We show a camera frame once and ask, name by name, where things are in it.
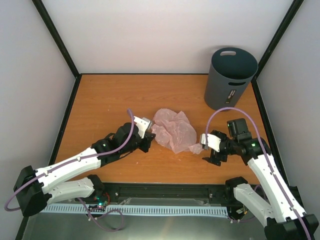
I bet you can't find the pink plastic trash bag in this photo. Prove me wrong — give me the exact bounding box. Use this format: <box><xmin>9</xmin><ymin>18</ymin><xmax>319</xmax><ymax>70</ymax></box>
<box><xmin>151</xmin><ymin>108</ymin><xmax>203</xmax><ymax>155</ymax></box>

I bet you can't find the dark grey trash bin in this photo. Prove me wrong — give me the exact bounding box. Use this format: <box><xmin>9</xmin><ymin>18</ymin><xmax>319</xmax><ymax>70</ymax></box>
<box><xmin>204</xmin><ymin>47</ymin><xmax>258</xmax><ymax>110</ymax></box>

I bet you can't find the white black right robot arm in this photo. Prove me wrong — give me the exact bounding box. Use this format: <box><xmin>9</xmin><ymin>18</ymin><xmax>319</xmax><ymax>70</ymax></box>
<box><xmin>199</xmin><ymin>118</ymin><xmax>319</xmax><ymax>240</ymax></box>

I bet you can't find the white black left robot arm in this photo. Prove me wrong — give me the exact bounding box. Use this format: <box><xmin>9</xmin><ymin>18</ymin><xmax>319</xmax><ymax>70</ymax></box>
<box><xmin>13</xmin><ymin>117</ymin><xmax>156</xmax><ymax>217</ymax></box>

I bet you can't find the small green-lit circuit board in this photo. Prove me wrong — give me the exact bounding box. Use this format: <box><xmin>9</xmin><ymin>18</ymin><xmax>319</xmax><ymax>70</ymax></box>
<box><xmin>93</xmin><ymin>199</ymin><xmax>110</xmax><ymax>212</ymax></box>

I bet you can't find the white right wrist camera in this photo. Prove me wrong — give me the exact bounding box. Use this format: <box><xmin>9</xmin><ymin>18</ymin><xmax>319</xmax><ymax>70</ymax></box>
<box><xmin>199</xmin><ymin>133</ymin><xmax>222</xmax><ymax>153</ymax></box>

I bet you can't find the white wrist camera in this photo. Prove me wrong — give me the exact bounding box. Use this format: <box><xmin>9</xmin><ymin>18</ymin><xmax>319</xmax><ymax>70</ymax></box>
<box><xmin>133</xmin><ymin>116</ymin><xmax>153</xmax><ymax>139</ymax></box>
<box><xmin>199</xmin><ymin>133</ymin><xmax>222</xmax><ymax>153</ymax></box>

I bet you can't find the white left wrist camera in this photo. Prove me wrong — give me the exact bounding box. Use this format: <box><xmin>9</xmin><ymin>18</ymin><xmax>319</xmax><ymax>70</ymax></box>
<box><xmin>133</xmin><ymin>116</ymin><xmax>153</xmax><ymax>139</ymax></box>

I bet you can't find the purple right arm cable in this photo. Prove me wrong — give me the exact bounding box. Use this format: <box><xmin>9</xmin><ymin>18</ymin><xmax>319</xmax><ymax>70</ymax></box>
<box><xmin>205</xmin><ymin>107</ymin><xmax>313</xmax><ymax>240</ymax></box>

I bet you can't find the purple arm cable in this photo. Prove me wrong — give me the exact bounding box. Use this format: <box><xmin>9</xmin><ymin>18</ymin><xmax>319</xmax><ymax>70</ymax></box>
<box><xmin>4</xmin><ymin>108</ymin><xmax>137</xmax><ymax>213</ymax></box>
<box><xmin>205</xmin><ymin>107</ymin><xmax>313</xmax><ymax>240</ymax></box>

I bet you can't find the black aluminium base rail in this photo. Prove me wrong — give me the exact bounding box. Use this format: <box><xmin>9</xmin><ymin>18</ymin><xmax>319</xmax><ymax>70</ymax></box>
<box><xmin>33</xmin><ymin>182</ymin><xmax>301</xmax><ymax>206</ymax></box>

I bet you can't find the light blue slotted cable duct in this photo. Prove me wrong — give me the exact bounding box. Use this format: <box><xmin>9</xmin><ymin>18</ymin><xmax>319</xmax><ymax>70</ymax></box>
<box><xmin>41</xmin><ymin>203</ymin><xmax>228</xmax><ymax>218</ymax></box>

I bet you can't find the purple floor cable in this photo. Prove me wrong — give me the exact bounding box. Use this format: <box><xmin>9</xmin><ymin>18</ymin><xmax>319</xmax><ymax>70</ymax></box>
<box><xmin>77</xmin><ymin>196</ymin><xmax>125</xmax><ymax>231</ymax></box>

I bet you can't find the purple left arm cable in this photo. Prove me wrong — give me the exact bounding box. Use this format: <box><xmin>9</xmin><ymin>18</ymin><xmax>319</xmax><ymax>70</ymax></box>
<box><xmin>4</xmin><ymin>108</ymin><xmax>137</xmax><ymax>213</ymax></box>

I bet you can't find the black right frame post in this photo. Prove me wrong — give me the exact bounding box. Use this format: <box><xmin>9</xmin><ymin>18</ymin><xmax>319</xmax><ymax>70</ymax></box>
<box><xmin>252</xmin><ymin>0</ymin><xmax>306</xmax><ymax>80</ymax></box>

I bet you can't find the black frame post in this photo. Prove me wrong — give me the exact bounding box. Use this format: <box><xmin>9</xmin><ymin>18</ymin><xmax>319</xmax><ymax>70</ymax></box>
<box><xmin>31</xmin><ymin>0</ymin><xmax>81</xmax><ymax>79</ymax></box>
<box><xmin>252</xmin><ymin>0</ymin><xmax>306</xmax><ymax>80</ymax></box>

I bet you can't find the black left frame post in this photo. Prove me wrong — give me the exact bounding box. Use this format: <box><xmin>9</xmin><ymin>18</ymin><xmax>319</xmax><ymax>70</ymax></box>
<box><xmin>31</xmin><ymin>0</ymin><xmax>81</xmax><ymax>79</ymax></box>

